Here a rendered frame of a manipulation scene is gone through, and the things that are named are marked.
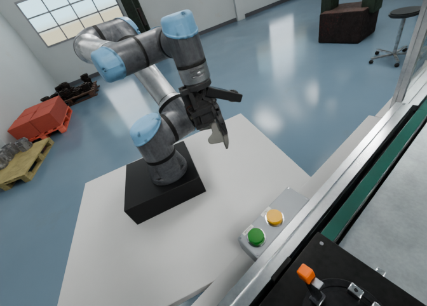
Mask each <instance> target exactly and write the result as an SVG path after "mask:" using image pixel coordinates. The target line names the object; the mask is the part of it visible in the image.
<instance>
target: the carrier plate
mask: <svg viewBox="0 0 427 306"><path fill-rule="evenodd" d="M302 264H305V265H307V266H308V267H309V268H311V269H312V270H313V272H314V273H315V277H316V278H318V279H319V280H322V279H328V278H338V279H344V280H347V281H350V282H353V283H355V284H357V285H359V286H361V287H362V288H364V289H366V290H367V291H368V292H369V293H371V294H372V295H373V296H375V297H376V298H377V299H378V300H379V301H380V302H381V303H382V304H383V306H426V305H425V304H423V303H422V302H420V301H419V300H418V299H416V298H414V297H413V296H412V295H410V294H408V292H406V291H404V290H403V289H402V288H400V287H398V286H397V285H396V284H394V283H393V282H391V281H390V280H388V279H387V278H385V277H384V276H382V275H381V274H380V273H378V272H376V271H375V270H374V269H372V268H371V267H369V266H368V265H366V264H365V263H363V262H362V261H361V260H359V259H357V258H356V257H355V256H353V255H352V254H350V253H349V252H347V251H346V250H345V249H343V248H341V247H340V246H338V245H337V244H336V243H334V242H333V241H331V240H330V239H328V238H327V237H325V236H324V235H323V234H321V233H319V232H317V233H316V234H315V236H314V237H313V238H312V240H310V242H309V243H308V244H307V246H306V247H305V248H304V249H303V251H302V252H301V253H300V255H299V256H298V257H297V258H296V259H295V261H294V262H293V263H292V265H291V266H290V267H289V268H288V269H287V271H286V272H285V273H284V275H283V276H282V277H281V278H280V280H279V281H278V282H277V283H276V284H275V286H274V287H273V289H272V290H271V291H270V292H269V293H268V295H267V296H266V297H265V299H263V301H262V302H261V304H260V305H259V306H302V302H303V299H304V296H305V294H306V292H307V291H308V287H307V286H306V284H305V282H304V281H303V280H302V279H301V278H300V277H299V276H298V274H297V270H298V269H299V267H300V266H301V265H302Z"/></svg>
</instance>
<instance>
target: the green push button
mask: <svg viewBox="0 0 427 306"><path fill-rule="evenodd" d="M248 240H249V241H250V243H251V244H253V245H255V246H258V245H260V244H262V243H263V242H264V233H263V231H262V230H261V229H258V228H253V229H251V230H250V231H249V232H248Z"/></svg>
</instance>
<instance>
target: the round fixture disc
mask: <svg viewBox="0 0 427 306"><path fill-rule="evenodd" d="M321 281H322V282H323V283H324V284H325V285H324V287H323V289H322V290H321V292H322V293H323V294H324V295H325V296H326V298H325V299H324V301H323V303H322V304H321V305H320V306H371V305H372V304H373V303H374V302H376V303H378V304H379V305H380V306H383V304H382V303H381V302H380V301H379V300H378V299H377V298H376V297H375V296H373V295H372V294H371V293H369V292H368V291H367V290H366V289H364V288H362V287H361V286H359V285H357V284H355V285H356V286H358V287H359V288H360V289H361V290H363V291H364V294H363V296H362V297H361V299H360V301H358V300H357V299H356V298H355V297H353V296H352V295H350V294H349V293H348V292H347V289H348V287H349V286H350V284H351V283H352V282H350V281H347V280H344V279H338V278H328V279H322V280H321ZM310 296H311V293H310V292H309V290H308V291H307V292H306V294H305V296H304V299H303V302H302V306H316V305H315V304H313V303H312V302H311V301H310V300H309V298H310Z"/></svg>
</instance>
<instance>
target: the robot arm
mask: <svg viewBox="0 0 427 306"><path fill-rule="evenodd" d="M73 48H74V52H75V54H76V55H77V56H78V57H79V58H80V59H81V60H82V61H84V62H86V63H88V64H94V66H95V67H96V69H97V70H98V72H99V74H100V75H101V76H102V77H103V78H104V80H105V81H107V82H108V83H112V82H114V81H117V80H122V79H124V78H125V77H126V76H129V75H131V74H135V75H136V77H137V78H138V80H139V81H140V82H141V83H142V85H143V86H144V88H145V89H146V90H147V91H148V93H149V94H150V95H151V96H152V98H153V99H154V101H155V102H156V103H157V104H158V105H159V110H158V112H159V113H160V115H159V114H157V113H150V114H148V115H144V116H143V117H141V118H140V119H138V120H137V121H136V122H135V123H134V124H133V125H132V127H131V129H130V136H131V138H132V140H133V143H134V145H135V146H136V147H137V148H138V150H139V152H140V153H141V155H142V157H143V158H144V160H145V161H146V163H147V166H148V170H149V176H150V179H151V180H152V182H153V183H154V184H156V185H169V184H171V183H174V182H176V181H177V180H178V179H180V178H181V177H182V176H183V175H184V174H185V172H186V171H187V162H186V160H185V158H184V157H183V156H182V155H181V154H180V153H179V152H178V151H177V150H176V149H175V147H174V143H176V142H178V141H179V140H180V139H182V138H184V137H185V136H187V135H188V134H190V133H191V132H193V131H195V130H200V131H203V130H209V129H212V134H211V135H210V137H209V138H208V142H209V143H210V144H216V143H222V142H224V145H225V148H226V149H228V147H229V137H228V132H227V128H226V124H225V121H224V118H223V116H222V112H221V110H220V107H219V104H218V103H217V99H216V98H218V99H222V100H228V101H229V102H239V103H240V102H241V99H242V97H243V95H242V94H240V93H238V92H237V91H236V90H226V89H222V88H217V87H213V86H210V85H211V83H212V82H211V79H210V72H209V69H208V65H207V61H206V58H205V54H204V51H203V47H202V44H201V39H200V35H199V32H198V26H197V25H196V22H195V20H194V16H193V13H192V11H190V10H182V11H178V12H176V13H172V14H171V15H167V16H165V17H163V18H162V19H161V26H158V27H153V28H152V29H150V30H149V31H147V32H144V33H140V31H139V28H138V27H137V26H136V25H135V23H134V22H133V21H132V20H131V19H129V18H128V17H117V18H114V19H113V20H109V21H106V22H103V23H99V24H96V25H92V26H90V27H87V28H85V29H83V30H82V31H81V32H79V33H78V34H77V36H76V37H75V38H74V42H73ZM167 58H173V59H174V62H175V65H176V67H177V70H178V73H179V76H180V78H181V81H182V84H183V85H184V86H181V87H180V88H178V89H179V92H180V93H177V92H176V91H175V90H174V89H173V87H172V86H171V85H170V83H169V82H168V81H167V80H166V78H165V77H164V75H163V74H162V73H161V72H160V71H159V69H158V68H157V66H155V64H156V63H158V62H161V61H163V60H166V59H167Z"/></svg>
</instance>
